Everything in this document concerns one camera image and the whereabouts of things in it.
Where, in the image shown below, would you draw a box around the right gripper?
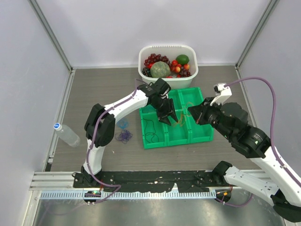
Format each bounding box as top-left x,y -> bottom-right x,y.
188,97 -> 233,139

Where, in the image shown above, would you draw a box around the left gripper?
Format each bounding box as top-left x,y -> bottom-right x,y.
150,97 -> 178,126

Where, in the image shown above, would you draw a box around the orange cable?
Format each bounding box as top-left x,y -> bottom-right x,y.
173,101 -> 196,128

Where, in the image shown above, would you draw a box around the purple cable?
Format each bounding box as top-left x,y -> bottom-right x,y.
115,129 -> 134,144

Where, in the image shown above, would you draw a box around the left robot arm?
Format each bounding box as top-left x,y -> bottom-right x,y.
73,78 -> 178,188

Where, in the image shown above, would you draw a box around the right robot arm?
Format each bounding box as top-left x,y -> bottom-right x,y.
188,98 -> 301,223

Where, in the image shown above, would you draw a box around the green compartment tray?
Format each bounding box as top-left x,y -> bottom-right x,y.
138,87 -> 214,150

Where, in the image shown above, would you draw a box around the red cherries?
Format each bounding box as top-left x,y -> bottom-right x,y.
170,60 -> 191,78

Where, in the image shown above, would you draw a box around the green melon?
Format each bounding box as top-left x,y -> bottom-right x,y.
150,62 -> 171,78

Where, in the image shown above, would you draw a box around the dark grape bunch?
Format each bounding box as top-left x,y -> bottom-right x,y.
142,67 -> 151,77

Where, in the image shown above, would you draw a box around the green lime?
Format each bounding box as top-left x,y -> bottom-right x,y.
176,54 -> 190,65

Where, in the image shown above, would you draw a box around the red grape bunch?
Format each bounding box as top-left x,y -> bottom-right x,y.
144,53 -> 171,67

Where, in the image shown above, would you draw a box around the white plastic basin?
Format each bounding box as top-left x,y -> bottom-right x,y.
138,45 -> 198,89

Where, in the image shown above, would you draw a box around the clear plastic bottle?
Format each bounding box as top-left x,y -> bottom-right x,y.
53,123 -> 80,147

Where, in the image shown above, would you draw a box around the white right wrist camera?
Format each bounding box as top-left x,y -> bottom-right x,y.
210,83 -> 232,106

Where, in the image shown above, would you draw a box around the white cable duct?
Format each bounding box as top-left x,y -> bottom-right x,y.
40,190 -> 216,200

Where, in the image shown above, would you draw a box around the purple left arm hose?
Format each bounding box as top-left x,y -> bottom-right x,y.
86,79 -> 156,205

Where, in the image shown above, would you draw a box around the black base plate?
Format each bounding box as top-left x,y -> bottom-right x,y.
72,170 -> 231,193

